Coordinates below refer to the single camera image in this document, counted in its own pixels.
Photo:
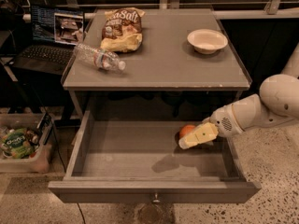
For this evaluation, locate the green snack bag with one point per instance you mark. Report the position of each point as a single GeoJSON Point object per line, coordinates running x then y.
{"type": "Point", "coordinates": [16, 145]}

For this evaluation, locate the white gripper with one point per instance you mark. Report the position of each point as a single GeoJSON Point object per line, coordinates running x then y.
{"type": "Point", "coordinates": [221, 121]}

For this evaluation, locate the black laptop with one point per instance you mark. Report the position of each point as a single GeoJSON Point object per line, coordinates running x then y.
{"type": "Point", "coordinates": [55, 33]}

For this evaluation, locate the orange fruit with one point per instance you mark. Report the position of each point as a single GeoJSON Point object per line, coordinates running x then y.
{"type": "Point", "coordinates": [185, 129]}

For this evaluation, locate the clear plastic storage bin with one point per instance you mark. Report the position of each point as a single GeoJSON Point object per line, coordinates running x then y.
{"type": "Point", "coordinates": [40, 162]}

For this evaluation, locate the clear plastic water bottle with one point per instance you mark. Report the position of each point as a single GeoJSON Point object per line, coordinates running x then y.
{"type": "Point", "coordinates": [100, 58]}

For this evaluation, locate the sea salt chips bag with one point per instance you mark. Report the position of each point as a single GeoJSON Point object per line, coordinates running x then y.
{"type": "Point", "coordinates": [122, 31]}

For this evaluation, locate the grey open drawer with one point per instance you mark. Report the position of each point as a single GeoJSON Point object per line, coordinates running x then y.
{"type": "Point", "coordinates": [128, 161]}

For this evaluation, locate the white bowl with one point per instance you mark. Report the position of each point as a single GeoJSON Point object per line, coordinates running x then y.
{"type": "Point", "coordinates": [207, 41]}

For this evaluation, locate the metal drawer knob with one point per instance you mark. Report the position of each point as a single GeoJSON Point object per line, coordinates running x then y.
{"type": "Point", "coordinates": [156, 199]}

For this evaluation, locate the grey cabinet counter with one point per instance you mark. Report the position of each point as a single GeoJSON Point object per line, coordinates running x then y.
{"type": "Point", "coordinates": [165, 61]}

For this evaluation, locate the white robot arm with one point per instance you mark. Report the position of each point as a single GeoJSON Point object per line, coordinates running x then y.
{"type": "Point", "coordinates": [276, 105]}

